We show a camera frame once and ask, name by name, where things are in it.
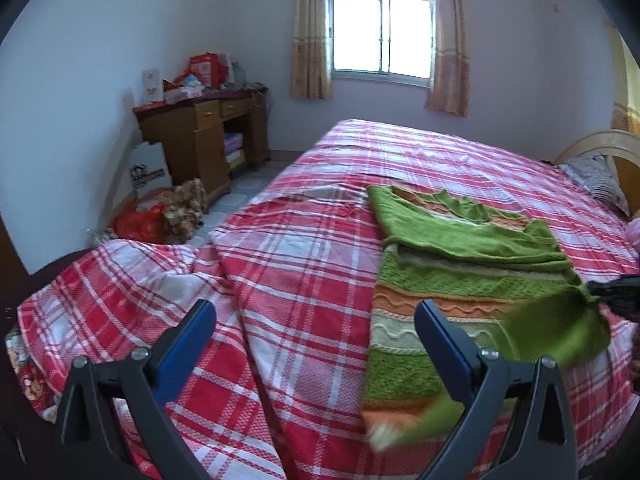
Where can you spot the stacked books in desk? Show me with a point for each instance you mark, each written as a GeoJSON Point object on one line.
{"type": "Point", "coordinates": [234, 151]}

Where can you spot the wooden bed headboard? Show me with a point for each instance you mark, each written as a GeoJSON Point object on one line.
{"type": "Point", "coordinates": [621, 150]}

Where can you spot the right beige curtain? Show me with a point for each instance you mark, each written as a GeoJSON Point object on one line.
{"type": "Point", "coordinates": [450, 87]}

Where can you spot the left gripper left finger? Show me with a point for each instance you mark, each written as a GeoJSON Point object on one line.
{"type": "Point", "coordinates": [89, 442]}

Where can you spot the red plaid bed sheet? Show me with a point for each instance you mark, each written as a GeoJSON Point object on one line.
{"type": "Point", "coordinates": [277, 392]}

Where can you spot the beige curtain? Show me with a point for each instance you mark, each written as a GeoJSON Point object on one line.
{"type": "Point", "coordinates": [450, 87]}
{"type": "Point", "coordinates": [310, 65]}

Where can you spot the brown patterned bag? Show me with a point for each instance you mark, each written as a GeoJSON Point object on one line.
{"type": "Point", "coordinates": [184, 207]}

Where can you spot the red gift box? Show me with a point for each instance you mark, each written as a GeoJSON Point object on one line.
{"type": "Point", "coordinates": [210, 68]}

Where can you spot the pink blanket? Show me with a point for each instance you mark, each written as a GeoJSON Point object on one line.
{"type": "Point", "coordinates": [632, 230]}

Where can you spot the patterned pillow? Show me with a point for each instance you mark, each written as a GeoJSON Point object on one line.
{"type": "Point", "coordinates": [595, 176]}

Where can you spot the yellow curtain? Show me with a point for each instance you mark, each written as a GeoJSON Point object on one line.
{"type": "Point", "coordinates": [626, 109]}

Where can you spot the green striped knit sweater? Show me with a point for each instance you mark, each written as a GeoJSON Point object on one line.
{"type": "Point", "coordinates": [499, 276]}

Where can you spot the white card on desk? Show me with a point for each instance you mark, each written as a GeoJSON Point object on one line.
{"type": "Point", "coordinates": [153, 87]}

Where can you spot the white paper bag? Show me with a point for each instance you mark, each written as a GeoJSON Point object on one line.
{"type": "Point", "coordinates": [148, 169]}

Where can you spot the red plastic bag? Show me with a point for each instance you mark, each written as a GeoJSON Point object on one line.
{"type": "Point", "coordinates": [145, 226]}

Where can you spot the left beige curtain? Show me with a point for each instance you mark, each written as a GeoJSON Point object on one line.
{"type": "Point", "coordinates": [310, 65]}

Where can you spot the window with green frame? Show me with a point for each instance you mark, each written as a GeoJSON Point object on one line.
{"type": "Point", "coordinates": [383, 40]}

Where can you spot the wooden desk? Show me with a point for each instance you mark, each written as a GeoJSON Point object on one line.
{"type": "Point", "coordinates": [192, 134]}

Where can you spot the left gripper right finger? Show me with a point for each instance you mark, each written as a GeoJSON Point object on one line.
{"type": "Point", "coordinates": [540, 441]}

